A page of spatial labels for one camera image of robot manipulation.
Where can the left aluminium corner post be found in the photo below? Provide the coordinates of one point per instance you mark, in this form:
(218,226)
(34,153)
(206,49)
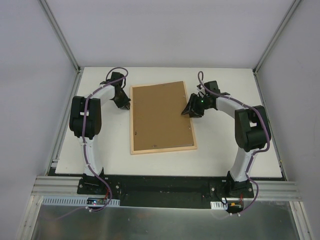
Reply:
(59,34)

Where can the left cable duct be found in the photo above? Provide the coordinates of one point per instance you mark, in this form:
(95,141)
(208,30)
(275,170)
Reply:
(95,202)

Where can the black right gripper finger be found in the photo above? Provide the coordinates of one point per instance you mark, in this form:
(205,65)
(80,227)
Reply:
(188,110)
(192,103)

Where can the right cable duct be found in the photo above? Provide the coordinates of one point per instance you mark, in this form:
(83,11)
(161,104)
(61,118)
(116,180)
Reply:
(217,205)

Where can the aluminium corner post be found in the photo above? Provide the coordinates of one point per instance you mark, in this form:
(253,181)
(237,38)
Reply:
(276,35)
(59,34)

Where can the brown cardboard backing board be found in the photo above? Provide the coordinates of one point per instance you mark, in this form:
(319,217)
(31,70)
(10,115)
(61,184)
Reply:
(161,115)

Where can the right aluminium corner post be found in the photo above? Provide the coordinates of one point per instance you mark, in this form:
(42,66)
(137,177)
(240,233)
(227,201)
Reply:
(276,35)

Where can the light wooden picture frame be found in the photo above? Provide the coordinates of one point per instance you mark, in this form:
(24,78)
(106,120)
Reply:
(135,152)

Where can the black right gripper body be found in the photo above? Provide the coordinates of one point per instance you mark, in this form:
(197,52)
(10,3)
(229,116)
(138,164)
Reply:
(195,105)

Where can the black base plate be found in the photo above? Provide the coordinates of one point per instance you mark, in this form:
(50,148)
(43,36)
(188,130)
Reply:
(182,192)

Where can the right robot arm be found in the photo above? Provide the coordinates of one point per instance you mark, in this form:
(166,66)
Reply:
(251,131)

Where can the cable duct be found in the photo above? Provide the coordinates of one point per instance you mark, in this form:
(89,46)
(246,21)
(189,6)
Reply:
(95,202)
(217,205)

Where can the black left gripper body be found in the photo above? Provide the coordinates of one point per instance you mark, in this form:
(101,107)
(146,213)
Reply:
(121,98)

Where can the aluminium front rail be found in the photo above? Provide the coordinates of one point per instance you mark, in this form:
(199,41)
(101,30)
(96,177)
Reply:
(268,190)

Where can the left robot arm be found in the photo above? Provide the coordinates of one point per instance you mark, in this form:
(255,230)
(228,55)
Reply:
(85,122)

